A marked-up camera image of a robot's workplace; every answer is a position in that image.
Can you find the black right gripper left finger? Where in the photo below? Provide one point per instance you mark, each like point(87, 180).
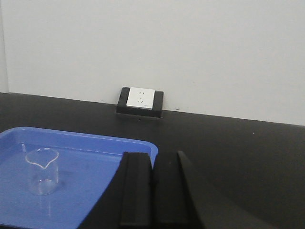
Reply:
point(126, 202)

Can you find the clear glass beaker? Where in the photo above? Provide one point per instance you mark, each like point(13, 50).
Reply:
point(43, 170)

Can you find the white socket on black box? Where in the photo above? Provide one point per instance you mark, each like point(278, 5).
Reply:
point(140, 101)

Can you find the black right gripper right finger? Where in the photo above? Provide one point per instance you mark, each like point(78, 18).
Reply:
point(184, 199)

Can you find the blue plastic tray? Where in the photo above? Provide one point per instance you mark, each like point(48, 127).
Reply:
point(87, 164)

